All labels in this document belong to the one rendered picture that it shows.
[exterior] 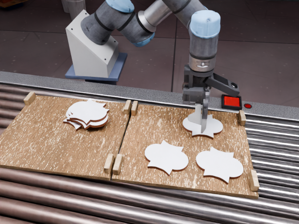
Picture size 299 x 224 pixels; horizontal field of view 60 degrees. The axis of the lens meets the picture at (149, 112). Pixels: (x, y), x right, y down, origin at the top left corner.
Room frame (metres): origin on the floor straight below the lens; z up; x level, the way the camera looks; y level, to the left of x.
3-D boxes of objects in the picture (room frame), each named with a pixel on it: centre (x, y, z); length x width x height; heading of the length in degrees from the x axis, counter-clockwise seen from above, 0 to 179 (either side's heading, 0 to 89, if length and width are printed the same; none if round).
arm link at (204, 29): (0.67, -0.15, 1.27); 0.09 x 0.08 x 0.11; 0
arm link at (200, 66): (0.66, -0.15, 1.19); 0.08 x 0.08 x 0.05
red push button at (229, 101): (0.82, -0.33, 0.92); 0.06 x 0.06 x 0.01; 78
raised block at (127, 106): (0.76, 0.08, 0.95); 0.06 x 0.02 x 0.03; 172
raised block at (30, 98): (0.81, 0.47, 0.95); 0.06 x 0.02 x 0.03; 172
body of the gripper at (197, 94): (0.67, -0.15, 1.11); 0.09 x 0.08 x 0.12; 82
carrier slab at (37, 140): (0.65, 0.29, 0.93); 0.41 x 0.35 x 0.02; 82
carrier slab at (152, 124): (0.59, -0.12, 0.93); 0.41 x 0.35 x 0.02; 82
